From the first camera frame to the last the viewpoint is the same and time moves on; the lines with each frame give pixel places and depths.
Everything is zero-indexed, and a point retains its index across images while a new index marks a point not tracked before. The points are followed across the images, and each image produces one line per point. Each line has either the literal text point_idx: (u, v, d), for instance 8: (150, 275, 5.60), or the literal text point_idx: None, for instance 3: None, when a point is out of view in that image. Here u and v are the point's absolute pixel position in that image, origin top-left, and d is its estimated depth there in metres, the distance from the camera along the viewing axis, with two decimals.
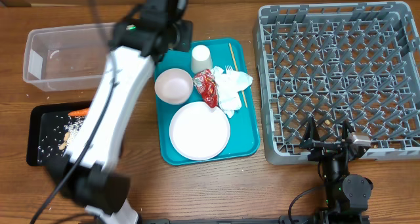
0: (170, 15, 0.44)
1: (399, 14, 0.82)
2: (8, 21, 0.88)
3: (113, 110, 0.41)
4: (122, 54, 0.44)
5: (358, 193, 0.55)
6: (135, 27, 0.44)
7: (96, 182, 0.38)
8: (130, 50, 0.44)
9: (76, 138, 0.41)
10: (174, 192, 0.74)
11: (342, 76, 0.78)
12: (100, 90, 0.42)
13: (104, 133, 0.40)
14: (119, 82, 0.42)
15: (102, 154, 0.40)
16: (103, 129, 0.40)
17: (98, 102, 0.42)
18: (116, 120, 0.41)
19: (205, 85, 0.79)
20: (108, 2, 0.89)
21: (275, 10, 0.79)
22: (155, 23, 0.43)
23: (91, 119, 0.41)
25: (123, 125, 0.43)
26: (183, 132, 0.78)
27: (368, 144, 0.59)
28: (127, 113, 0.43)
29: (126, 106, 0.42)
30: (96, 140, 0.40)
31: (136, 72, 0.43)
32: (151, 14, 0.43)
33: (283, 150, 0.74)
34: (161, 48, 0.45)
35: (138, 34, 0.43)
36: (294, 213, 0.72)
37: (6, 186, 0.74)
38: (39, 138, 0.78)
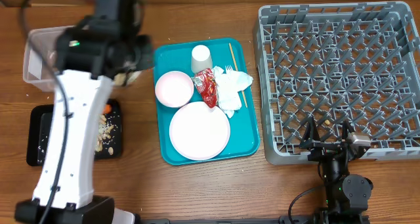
0: (121, 24, 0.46)
1: (399, 14, 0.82)
2: (8, 21, 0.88)
3: (73, 144, 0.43)
4: (70, 83, 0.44)
5: (358, 193, 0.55)
6: (80, 44, 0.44)
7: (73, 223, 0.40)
8: (80, 72, 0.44)
9: (41, 181, 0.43)
10: (174, 192, 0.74)
11: (342, 76, 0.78)
12: (54, 125, 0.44)
13: (69, 169, 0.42)
14: (72, 112, 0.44)
15: (71, 188, 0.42)
16: (68, 163, 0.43)
17: (56, 136, 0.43)
18: (78, 151, 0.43)
19: (205, 85, 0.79)
20: None
21: (275, 10, 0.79)
22: (105, 32, 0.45)
23: (53, 156, 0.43)
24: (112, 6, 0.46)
25: (90, 150, 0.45)
26: (182, 132, 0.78)
27: (368, 144, 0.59)
28: (91, 137, 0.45)
29: (88, 133, 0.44)
30: (62, 179, 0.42)
31: (89, 99, 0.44)
32: (102, 25, 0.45)
33: (283, 150, 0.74)
34: (117, 59, 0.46)
35: (85, 49, 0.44)
36: (294, 213, 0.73)
37: (6, 186, 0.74)
38: (39, 139, 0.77)
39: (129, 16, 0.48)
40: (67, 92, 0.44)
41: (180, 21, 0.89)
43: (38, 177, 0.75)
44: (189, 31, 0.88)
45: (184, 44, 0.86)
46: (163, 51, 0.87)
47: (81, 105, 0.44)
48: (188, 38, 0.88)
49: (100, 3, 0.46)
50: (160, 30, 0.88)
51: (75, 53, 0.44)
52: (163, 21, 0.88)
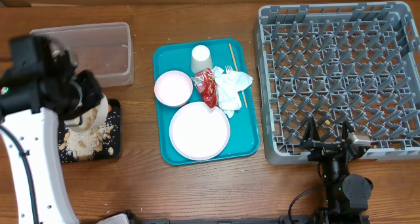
0: (46, 60, 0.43)
1: (399, 14, 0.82)
2: (8, 21, 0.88)
3: (39, 181, 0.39)
4: (15, 123, 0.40)
5: (358, 193, 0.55)
6: (10, 89, 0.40)
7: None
8: (20, 113, 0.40)
9: None
10: (174, 192, 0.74)
11: (342, 76, 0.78)
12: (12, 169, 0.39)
13: (43, 200, 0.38)
14: (28, 150, 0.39)
15: (52, 219, 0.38)
16: (41, 198, 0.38)
17: (19, 179, 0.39)
18: (47, 182, 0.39)
19: (205, 85, 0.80)
20: (108, 2, 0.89)
21: (275, 10, 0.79)
22: (36, 71, 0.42)
23: (22, 199, 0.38)
24: (27, 47, 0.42)
25: (61, 179, 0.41)
26: (182, 133, 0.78)
27: (368, 144, 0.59)
28: (58, 167, 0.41)
29: (51, 163, 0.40)
30: (41, 215, 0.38)
31: (41, 130, 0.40)
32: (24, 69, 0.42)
33: (283, 150, 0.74)
34: (54, 92, 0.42)
35: (18, 90, 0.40)
36: (294, 213, 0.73)
37: (6, 186, 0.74)
38: None
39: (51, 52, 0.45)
40: (14, 134, 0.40)
41: (180, 21, 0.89)
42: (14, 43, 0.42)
43: None
44: (189, 31, 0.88)
45: (184, 44, 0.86)
46: (163, 51, 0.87)
47: (33, 140, 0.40)
48: (188, 38, 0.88)
49: (16, 50, 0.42)
50: (160, 30, 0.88)
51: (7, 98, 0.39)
52: (163, 21, 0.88)
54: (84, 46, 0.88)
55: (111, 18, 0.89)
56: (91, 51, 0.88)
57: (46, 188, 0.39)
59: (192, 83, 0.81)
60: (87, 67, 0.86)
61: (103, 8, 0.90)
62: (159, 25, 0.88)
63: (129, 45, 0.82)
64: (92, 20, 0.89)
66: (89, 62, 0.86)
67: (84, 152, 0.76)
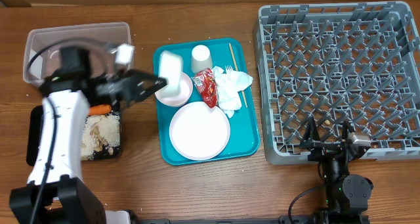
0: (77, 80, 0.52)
1: (399, 14, 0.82)
2: (6, 21, 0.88)
3: (63, 134, 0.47)
4: (60, 98, 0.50)
5: (358, 194, 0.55)
6: (60, 77, 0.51)
7: (69, 197, 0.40)
8: (70, 95, 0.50)
9: (35, 168, 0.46)
10: (174, 192, 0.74)
11: (342, 76, 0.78)
12: (45, 128, 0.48)
13: (59, 151, 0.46)
14: (60, 115, 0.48)
15: (61, 167, 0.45)
16: (58, 148, 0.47)
17: (48, 131, 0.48)
18: (66, 146, 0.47)
19: (205, 85, 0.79)
20: (108, 2, 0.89)
21: (275, 10, 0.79)
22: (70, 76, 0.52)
23: (46, 140, 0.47)
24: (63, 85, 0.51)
25: (77, 153, 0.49)
26: (180, 133, 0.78)
27: (368, 144, 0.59)
28: (78, 136, 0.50)
29: (71, 142, 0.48)
30: (55, 162, 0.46)
31: (69, 118, 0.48)
32: (70, 67, 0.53)
33: (283, 150, 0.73)
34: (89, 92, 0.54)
35: (61, 84, 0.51)
36: (295, 213, 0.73)
37: (6, 186, 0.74)
38: (39, 139, 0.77)
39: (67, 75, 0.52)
40: (58, 104, 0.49)
41: (181, 21, 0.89)
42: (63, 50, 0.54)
43: None
44: (189, 31, 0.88)
45: (184, 44, 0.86)
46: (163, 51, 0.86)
47: (65, 109, 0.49)
48: (188, 38, 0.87)
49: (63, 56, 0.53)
50: (160, 30, 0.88)
51: (49, 89, 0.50)
52: (163, 21, 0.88)
54: None
55: (111, 17, 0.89)
56: None
57: (64, 142, 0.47)
59: (192, 83, 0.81)
60: None
61: (103, 8, 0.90)
62: (159, 25, 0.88)
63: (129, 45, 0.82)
64: (92, 20, 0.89)
66: None
67: (84, 152, 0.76)
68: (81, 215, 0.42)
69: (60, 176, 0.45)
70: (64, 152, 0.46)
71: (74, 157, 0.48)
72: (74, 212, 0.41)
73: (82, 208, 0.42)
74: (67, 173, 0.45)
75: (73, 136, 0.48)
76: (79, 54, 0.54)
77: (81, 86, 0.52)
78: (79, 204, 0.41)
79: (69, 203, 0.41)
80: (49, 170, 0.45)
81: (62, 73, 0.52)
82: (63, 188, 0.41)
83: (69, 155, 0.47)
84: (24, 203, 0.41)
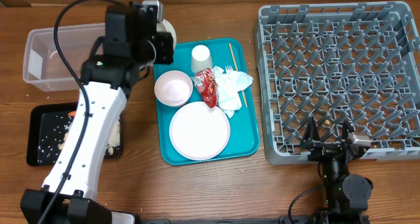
0: (124, 69, 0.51)
1: (399, 14, 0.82)
2: (7, 21, 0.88)
3: (90, 137, 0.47)
4: (94, 90, 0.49)
5: (358, 193, 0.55)
6: (104, 63, 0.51)
7: (77, 215, 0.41)
8: (102, 84, 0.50)
9: (54, 169, 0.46)
10: (174, 192, 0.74)
11: (342, 76, 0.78)
12: (75, 123, 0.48)
13: (81, 159, 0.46)
14: (92, 113, 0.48)
15: (81, 177, 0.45)
16: (81, 155, 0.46)
17: (77, 129, 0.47)
18: (92, 150, 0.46)
19: (205, 85, 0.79)
20: (108, 2, 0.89)
21: (275, 10, 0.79)
22: (119, 56, 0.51)
23: (73, 139, 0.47)
24: (106, 72, 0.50)
25: (98, 161, 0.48)
26: (183, 133, 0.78)
27: (368, 144, 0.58)
28: (104, 141, 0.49)
29: (97, 147, 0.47)
30: (73, 171, 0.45)
31: (102, 119, 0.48)
32: (116, 47, 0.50)
33: (283, 150, 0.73)
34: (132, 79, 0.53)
35: (106, 70, 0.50)
36: (295, 213, 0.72)
37: (6, 186, 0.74)
38: (39, 138, 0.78)
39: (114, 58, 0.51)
40: (92, 98, 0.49)
41: (181, 21, 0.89)
42: (109, 19, 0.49)
43: (37, 177, 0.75)
44: (189, 31, 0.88)
45: (184, 44, 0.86)
46: None
47: (100, 108, 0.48)
48: (188, 38, 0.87)
49: (109, 27, 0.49)
50: None
51: (91, 72, 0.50)
52: None
54: (84, 46, 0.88)
55: None
56: None
57: (90, 147, 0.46)
59: (192, 83, 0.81)
60: None
61: (103, 8, 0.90)
62: None
63: None
64: (93, 20, 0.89)
66: None
67: None
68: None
69: (74, 189, 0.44)
70: (84, 162, 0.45)
71: (95, 167, 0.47)
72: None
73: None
74: (82, 187, 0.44)
75: (100, 140, 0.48)
76: (126, 31, 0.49)
77: (125, 78, 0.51)
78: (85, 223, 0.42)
79: (75, 220, 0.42)
80: (65, 180, 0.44)
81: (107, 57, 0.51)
82: (74, 203, 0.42)
83: (90, 165, 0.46)
84: (33, 207, 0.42)
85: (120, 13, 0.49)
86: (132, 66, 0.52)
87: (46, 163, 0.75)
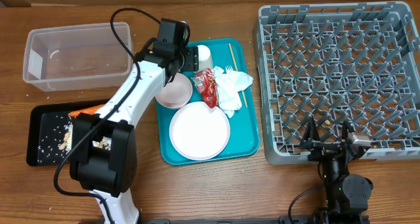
0: (168, 60, 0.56)
1: (400, 14, 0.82)
2: (6, 21, 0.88)
3: (138, 90, 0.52)
4: (146, 63, 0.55)
5: (358, 193, 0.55)
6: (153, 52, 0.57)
7: (121, 138, 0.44)
8: (150, 63, 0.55)
9: (104, 106, 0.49)
10: (174, 192, 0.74)
11: (342, 76, 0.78)
12: (126, 80, 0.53)
13: (128, 102, 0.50)
14: (142, 78, 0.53)
15: (125, 114, 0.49)
16: (130, 99, 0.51)
17: (127, 83, 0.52)
18: (137, 100, 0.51)
19: (205, 85, 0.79)
20: (107, 2, 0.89)
21: (275, 10, 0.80)
22: (165, 52, 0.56)
23: (123, 89, 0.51)
24: (153, 60, 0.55)
25: (137, 113, 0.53)
26: (191, 118, 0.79)
27: (368, 144, 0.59)
28: (144, 100, 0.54)
29: (141, 100, 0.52)
30: (122, 108, 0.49)
31: (149, 82, 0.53)
32: (163, 46, 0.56)
33: (283, 150, 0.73)
34: (173, 70, 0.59)
35: (153, 58, 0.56)
36: (295, 213, 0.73)
37: (6, 186, 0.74)
38: (39, 138, 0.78)
39: (160, 52, 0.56)
40: (142, 66, 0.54)
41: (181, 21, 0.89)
42: (162, 23, 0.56)
43: (37, 177, 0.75)
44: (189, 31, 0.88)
45: None
46: None
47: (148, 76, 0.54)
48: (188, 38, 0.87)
49: (161, 30, 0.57)
50: None
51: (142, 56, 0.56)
52: None
54: (83, 46, 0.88)
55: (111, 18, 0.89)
56: (90, 51, 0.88)
57: (136, 98, 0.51)
59: (193, 83, 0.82)
60: (87, 67, 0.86)
61: (104, 7, 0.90)
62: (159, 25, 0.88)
63: (129, 45, 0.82)
64: (92, 20, 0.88)
66: (89, 62, 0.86)
67: None
68: (119, 160, 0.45)
69: (120, 119, 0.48)
70: (131, 105, 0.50)
71: (134, 116, 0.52)
72: (117, 154, 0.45)
73: (125, 154, 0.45)
74: (126, 119, 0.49)
75: (143, 98, 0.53)
76: (174, 35, 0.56)
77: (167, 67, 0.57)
78: (125, 148, 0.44)
79: (117, 144, 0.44)
80: (115, 112, 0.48)
81: (156, 49, 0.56)
82: (119, 129, 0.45)
83: (133, 110, 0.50)
84: (83, 126, 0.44)
85: (171, 21, 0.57)
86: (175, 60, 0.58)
87: (45, 163, 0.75)
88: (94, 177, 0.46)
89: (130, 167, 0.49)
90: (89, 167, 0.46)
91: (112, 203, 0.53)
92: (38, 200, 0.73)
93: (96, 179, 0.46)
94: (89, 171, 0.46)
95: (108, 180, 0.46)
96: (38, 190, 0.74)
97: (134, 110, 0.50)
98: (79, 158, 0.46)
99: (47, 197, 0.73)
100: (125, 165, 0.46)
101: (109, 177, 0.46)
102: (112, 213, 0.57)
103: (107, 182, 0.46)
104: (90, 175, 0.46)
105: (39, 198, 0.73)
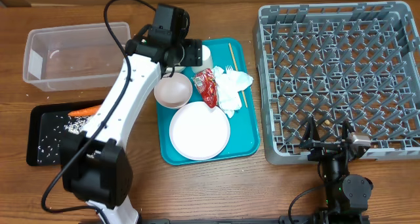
0: (165, 47, 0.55)
1: (399, 14, 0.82)
2: (7, 21, 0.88)
3: (127, 98, 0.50)
4: (136, 60, 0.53)
5: (358, 193, 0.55)
6: (147, 41, 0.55)
7: (109, 160, 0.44)
8: (142, 57, 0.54)
9: (92, 119, 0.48)
10: (174, 192, 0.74)
11: (342, 76, 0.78)
12: (115, 85, 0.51)
13: (117, 114, 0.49)
14: (132, 79, 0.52)
15: (115, 129, 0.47)
16: (118, 110, 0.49)
17: (116, 90, 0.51)
18: (127, 110, 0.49)
19: (205, 85, 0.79)
20: (107, 2, 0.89)
21: (275, 10, 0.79)
22: (162, 39, 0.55)
23: (111, 98, 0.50)
24: (149, 48, 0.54)
25: (129, 123, 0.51)
26: (186, 124, 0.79)
27: (368, 144, 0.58)
28: (136, 107, 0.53)
29: (132, 108, 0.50)
30: (110, 122, 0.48)
31: (140, 86, 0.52)
32: (160, 33, 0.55)
33: (283, 150, 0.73)
34: (169, 61, 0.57)
35: (149, 46, 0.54)
36: (295, 213, 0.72)
37: (6, 186, 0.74)
38: (39, 138, 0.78)
39: (156, 39, 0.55)
40: (133, 64, 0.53)
41: None
42: (159, 9, 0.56)
43: (37, 177, 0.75)
44: (189, 31, 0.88)
45: None
46: None
47: (140, 76, 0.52)
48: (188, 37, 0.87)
49: (158, 16, 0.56)
50: None
51: (135, 47, 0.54)
52: None
54: (83, 46, 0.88)
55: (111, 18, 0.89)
56: (90, 51, 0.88)
57: (125, 110, 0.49)
59: (193, 83, 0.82)
60: (87, 67, 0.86)
61: (104, 8, 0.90)
62: None
63: None
64: (92, 20, 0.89)
66: (89, 62, 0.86)
67: None
68: (110, 179, 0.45)
69: (109, 138, 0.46)
70: (121, 117, 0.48)
71: (126, 127, 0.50)
72: (107, 173, 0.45)
73: (115, 173, 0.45)
74: (116, 137, 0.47)
75: (134, 104, 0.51)
76: (172, 21, 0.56)
77: (163, 56, 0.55)
78: (113, 169, 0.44)
79: (106, 164, 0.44)
80: (102, 128, 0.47)
81: (151, 37, 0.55)
82: (107, 150, 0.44)
83: (124, 123, 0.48)
84: (71, 147, 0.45)
85: (168, 7, 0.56)
86: (172, 50, 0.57)
87: (45, 163, 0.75)
88: (88, 192, 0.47)
89: (124, 180, 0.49)
90: (83, 183, 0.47)
91: (109, 211, 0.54)
92: (38, 200, 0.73)
93: (90, 194, 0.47)
94: (83, 187, 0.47)
95: (102, 196, 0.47)
96: (38, 190, 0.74)
97: (124, 123, 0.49)
98: (73, 175, 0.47)
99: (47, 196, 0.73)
100: (117, 182, 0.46)
101: (104, 194, 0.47)
102: (109, 219, 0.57)
103: (101, 198, 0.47)
104: (85, 191, 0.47)
105: (39, 198, 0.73)
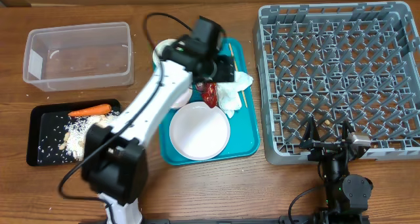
0: (199, 59, 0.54)
1: (399, 14, 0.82)
2: (7, 21, 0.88)
3: (157, 102, 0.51)
4: (170, 66, 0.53)
5: (358, 193, 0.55)
6: (184, 48, 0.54)
7: (130, 157, 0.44)
8: (176, 64, 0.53)
9: (121, 117, 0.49)
10: (182, 189, 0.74)
11: (342, 76, 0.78)
12: (147, 87, 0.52)
13: (145, 115, 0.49)
14: (164, 85, 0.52)
15: (140, 130, 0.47)
16: (146, 112, 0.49)
17: (147, 92, 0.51)
18: (155, 113, 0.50)
19: (205, 85, 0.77)
20: (108, 2, 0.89)
21: (275, 10, 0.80)
22: (195, 50, 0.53)
23: (142, 99, 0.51)
24: (182, 56, 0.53)
25: (155, 125, 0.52)
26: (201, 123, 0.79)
27: (368, 144, 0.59)
28: (164, 111, 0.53)
29: (159, 112, 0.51)
30: (136, 122, 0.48)
31: (170, 91, 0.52)
32: (196, 44, 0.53)
33: (283, 150, 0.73)
34: (203, 73, 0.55)
35: (184, 55, 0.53)
36: (295, 213, 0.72)
37: (6, 186, 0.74)
38: (39, 138, 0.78)
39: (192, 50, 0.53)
40: (167, 70, 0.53)
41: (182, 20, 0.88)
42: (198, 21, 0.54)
43: (37, 177, 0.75)
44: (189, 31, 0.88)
45: None
46: None
47: (170, 83, 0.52)
48: None
49: (197, 27, 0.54)
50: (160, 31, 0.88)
51: (170, 53, 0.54)
52: (163, 22, 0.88)
54: (84, 46, 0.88)
55: (111, 18, 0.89)
56: (91, 51, 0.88)
57: (152, 112, 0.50)
59: None
60: (87, 67, 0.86)
61: (104, 8, 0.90)
62: (159, 25, 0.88)
63: (129, 45, 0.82)
64: (92, 20, 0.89)
66: (89, 62, 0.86)
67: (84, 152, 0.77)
68: (128, 175, 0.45)
69: (133, 136, 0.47)
70: (147, 119, 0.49)
71: (151, 131, 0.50)
72: (126, 170, 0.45)
73: (133, 171, 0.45)
74: (140, 137, 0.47)
75: (162, 109, 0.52)
76: (209, 35, 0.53)
77: (196, 67, 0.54)
78: (133, 166, 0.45)
79: (126, 161, 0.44)
80: (128, 127, 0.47)
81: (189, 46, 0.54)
82: (130, 146, 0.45)
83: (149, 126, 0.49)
84: (96, 138, 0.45)
85: (208, 20, 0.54)
86: (206, 62, 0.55)
87: (45, 163, 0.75)
88: (103, 186, 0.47)
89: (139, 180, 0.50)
90: (99, 176, 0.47)
91: (117, 208, 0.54)
92: (38, 200, 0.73)
93: (104, 188, 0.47)
94: (98, 180, 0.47)
95: (116, 192, 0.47)
96: (38, 190, 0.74)
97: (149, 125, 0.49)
98: (90, 167, 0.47)
99: (47, 196, 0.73)
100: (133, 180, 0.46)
101: (118, 190, 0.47)
102: (116, 219, 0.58)
103: (115, 193, 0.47)
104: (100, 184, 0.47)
105: (39, 198, 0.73)
